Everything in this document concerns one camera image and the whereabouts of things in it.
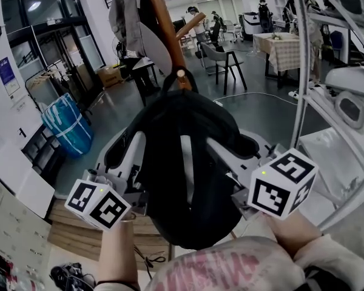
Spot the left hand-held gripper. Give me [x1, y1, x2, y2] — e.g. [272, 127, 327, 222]
[64, 129, 149, 232]

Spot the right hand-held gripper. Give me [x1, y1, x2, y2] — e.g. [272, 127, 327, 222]
[205, 133, 319, 221]

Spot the black backpack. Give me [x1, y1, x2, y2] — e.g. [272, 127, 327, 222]
[130, 70, 261, 251]

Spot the wooden coat stand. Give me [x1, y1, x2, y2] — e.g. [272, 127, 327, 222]
[143, 0, 207, 92]

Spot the person's right forearm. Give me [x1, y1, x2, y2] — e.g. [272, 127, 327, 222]
[260, 213, 322, 259]

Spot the person's left forearm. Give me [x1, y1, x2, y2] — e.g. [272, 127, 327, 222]
[96, 219, 140, 287]

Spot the blue wrapped bundle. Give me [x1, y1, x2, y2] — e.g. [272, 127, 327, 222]
[41, 92, 95, 159]

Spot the cardboard box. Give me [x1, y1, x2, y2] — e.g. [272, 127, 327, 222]
[96, 65, 124, 88]

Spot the black open shelf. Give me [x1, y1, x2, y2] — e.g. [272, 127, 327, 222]
[21, 125, 67, 181]

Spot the white metal shelving unit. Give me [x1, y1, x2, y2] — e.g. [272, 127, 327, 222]
[286, 0, 364, 233]

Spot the brown wooden step platform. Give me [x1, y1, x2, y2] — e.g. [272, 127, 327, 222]
[47, 197, 170, 262]

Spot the grey chair with black legs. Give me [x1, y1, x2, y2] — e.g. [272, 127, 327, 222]
[199, 41, 249, 96]

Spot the white cabinet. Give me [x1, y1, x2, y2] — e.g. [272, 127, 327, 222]
[0, 144, 56, 219]

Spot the table with checkered cloth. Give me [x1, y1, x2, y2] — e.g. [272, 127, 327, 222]
[252, 32, 303, 88]

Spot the cream sweatshirt with pink print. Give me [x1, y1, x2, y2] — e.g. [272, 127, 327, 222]
[93, 233, 364, 291]

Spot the grey hanging garment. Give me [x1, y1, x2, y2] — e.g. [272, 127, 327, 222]
[108, 0, 174, 77]

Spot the beige drawer cabinet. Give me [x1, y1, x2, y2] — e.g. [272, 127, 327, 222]
[0, 168, 52, 272]

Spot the black framed glass door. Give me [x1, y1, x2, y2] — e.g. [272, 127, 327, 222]
[1, 0, 107, 102]

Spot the black floor cable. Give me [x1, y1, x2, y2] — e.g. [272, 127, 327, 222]
[133, 244, 167, 280]

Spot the black clothes rail with hangers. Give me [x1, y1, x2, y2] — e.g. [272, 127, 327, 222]
[24, 59, 93, 125]

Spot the black round device with cables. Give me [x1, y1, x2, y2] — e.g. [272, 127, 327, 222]
[50, 262, 96, 291]

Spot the blue wall poster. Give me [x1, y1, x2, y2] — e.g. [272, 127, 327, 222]
[0, 56, 21, 96]

